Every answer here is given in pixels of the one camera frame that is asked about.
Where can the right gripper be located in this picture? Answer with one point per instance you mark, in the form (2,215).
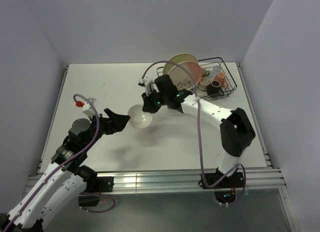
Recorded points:
(148,106)

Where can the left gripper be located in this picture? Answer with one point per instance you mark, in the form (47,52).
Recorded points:
(114,123)

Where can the white bowl orange outside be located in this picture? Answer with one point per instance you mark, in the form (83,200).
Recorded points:
(138,118)

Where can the pink and cream plate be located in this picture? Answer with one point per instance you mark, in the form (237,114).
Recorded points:
(185,75)

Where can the green and cream plate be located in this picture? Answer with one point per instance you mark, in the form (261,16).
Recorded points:
(178,58)

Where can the small beige speckled cup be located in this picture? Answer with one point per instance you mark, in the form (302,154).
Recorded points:
(204,83)

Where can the grey-green ceramic cup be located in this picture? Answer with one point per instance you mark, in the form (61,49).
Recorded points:
(205,73)

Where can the orange mug white inside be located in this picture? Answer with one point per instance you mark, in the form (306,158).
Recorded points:
(222,79)

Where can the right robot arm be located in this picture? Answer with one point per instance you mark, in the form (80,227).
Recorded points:
(236,130)

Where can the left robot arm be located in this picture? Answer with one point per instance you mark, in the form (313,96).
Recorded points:
(65,177)

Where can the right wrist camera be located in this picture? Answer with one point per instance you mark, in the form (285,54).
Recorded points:
(148,84)

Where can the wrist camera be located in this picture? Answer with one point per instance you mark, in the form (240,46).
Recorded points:
(87,107)
(148,84)

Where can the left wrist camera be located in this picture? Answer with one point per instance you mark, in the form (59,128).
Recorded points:
(87,107)

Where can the black wire dish rack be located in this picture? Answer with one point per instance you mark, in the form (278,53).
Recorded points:
(208,64)

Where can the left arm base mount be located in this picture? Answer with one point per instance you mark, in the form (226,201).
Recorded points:
(98,185)

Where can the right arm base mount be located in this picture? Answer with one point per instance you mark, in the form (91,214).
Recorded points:
(230,183)

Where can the aluminium frame rail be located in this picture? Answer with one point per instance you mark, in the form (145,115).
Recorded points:
(185,181)

